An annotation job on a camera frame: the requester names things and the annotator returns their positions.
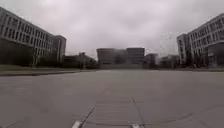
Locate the low dark building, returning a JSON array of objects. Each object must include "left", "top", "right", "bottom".
[{"left": 62, "top": 51, "right": 98, "bottom": 70}]

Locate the long grey windowed building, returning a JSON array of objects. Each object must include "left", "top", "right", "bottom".
[
  {"left": 176, "top": 13, "right": 224, "bottom": 68},
  {"left": 0, "top": 6, "right": 67, "bottom": 68}
]

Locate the wide grey block building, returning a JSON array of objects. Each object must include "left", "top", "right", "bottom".
[{"left": 96, "top": 47, "right": 146, "bottom": 70}]

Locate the grey concrete paved plaza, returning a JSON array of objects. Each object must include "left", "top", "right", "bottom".
[{"left": 0, "top": 68, "right": 224, "bottom": 128}]

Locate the group of dark trees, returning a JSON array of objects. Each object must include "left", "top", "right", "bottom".
[{"left": 158, "top": 54, "right": 181, "bottom": 70}]

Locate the dark grass strip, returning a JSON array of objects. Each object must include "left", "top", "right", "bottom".
[{"left": 0, "top": 64, "right": 98, "bottom": 77}]

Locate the small grey building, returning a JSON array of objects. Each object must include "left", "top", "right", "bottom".
[{"left": 144, "top": 53, "right": 160, "bottom": 69}]

